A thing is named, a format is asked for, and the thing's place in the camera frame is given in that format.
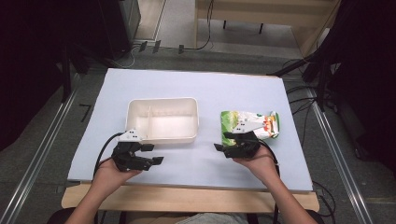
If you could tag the wooden table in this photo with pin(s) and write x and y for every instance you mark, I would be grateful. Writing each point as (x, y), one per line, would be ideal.
(186, 200)

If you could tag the green printed snack bag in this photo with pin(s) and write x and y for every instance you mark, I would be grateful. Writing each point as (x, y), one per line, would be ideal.
(229, 121)

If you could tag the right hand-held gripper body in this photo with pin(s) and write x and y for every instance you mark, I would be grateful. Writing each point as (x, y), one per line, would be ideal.
(246, 147)

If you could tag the pale blue table cover board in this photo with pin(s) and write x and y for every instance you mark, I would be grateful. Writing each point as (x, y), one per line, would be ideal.
(186, 84)

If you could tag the person's left hand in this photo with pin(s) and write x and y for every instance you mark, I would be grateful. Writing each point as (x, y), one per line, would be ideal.
(109, 174)

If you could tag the person's grey shorts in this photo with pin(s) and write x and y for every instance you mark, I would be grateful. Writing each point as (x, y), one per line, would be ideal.
(214, 219)

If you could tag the white divided plastic container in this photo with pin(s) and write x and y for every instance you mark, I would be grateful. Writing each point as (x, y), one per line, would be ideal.
(168, 124)

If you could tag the black cabinet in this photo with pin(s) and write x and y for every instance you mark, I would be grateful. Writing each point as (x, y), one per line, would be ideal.
(120, 25)

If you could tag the aluminium floor rail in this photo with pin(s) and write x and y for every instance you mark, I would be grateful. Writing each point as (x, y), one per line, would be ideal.
(336, 155)
(43, 152)

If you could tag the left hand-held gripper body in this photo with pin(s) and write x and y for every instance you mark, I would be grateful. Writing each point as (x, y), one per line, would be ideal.
(127, 155)

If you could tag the light wooden bench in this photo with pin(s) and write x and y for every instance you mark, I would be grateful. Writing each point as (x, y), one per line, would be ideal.
(249, 7)

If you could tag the dark curtain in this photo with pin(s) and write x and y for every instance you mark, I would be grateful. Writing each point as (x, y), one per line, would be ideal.
(28, 62)
(367, 77)

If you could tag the person's right hand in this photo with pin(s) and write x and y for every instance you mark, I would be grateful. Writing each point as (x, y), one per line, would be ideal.
(261, 165)

